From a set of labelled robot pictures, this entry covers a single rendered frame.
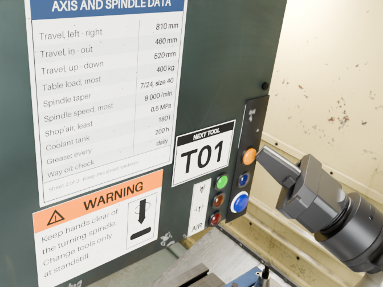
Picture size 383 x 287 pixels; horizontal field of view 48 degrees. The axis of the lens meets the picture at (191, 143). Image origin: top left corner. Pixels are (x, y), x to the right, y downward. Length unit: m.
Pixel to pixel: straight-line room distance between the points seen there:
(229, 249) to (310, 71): 0.82
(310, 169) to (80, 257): 0.32
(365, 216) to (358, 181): 0.77
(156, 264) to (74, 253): 1.59
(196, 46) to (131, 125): 0.11
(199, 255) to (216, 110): 1.35
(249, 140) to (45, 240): 0.30
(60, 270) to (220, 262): 1.34
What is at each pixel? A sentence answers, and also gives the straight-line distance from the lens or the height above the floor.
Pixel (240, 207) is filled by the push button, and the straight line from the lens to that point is 0.65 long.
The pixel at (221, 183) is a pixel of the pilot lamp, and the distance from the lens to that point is 0.59.
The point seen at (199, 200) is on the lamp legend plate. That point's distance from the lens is 0.58.
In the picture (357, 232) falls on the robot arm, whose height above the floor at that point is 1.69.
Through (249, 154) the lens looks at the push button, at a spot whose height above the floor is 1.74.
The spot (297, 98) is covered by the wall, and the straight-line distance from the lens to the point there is 1.42.
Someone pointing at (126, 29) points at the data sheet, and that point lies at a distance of 0.41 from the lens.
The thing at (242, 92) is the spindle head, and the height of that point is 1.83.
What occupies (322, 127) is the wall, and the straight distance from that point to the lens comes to 1.39.
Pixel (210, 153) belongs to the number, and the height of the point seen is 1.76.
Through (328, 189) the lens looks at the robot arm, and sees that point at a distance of 0.61.
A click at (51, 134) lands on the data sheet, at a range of 0.40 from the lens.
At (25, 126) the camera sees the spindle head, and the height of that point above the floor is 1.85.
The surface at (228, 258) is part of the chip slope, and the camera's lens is 1.80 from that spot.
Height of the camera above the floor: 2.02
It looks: 28 degrees down
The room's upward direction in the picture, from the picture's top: 7 degrees clockwise
